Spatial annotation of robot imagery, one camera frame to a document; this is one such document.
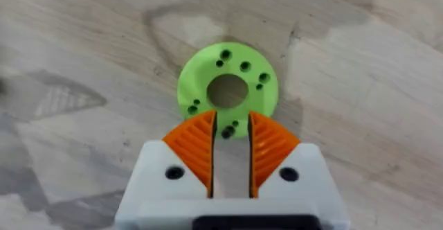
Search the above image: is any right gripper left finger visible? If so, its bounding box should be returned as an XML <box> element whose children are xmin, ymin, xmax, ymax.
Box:
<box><xmin>114</xmin><ymin>110</ymin><xmax>218</xmax><ymax>230</ymax></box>

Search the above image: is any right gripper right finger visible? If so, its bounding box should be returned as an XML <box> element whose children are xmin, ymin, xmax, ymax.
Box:
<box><xmin>248</xmin><ymin>111</ymin><xmax>350</xmax><ymax>224</ymax></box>

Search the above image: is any green disc with holes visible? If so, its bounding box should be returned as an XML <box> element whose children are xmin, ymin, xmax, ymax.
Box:
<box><xmin>177</xmin><ymin>42</ymin><xmax>280</xmax><ymax>141</ymax></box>

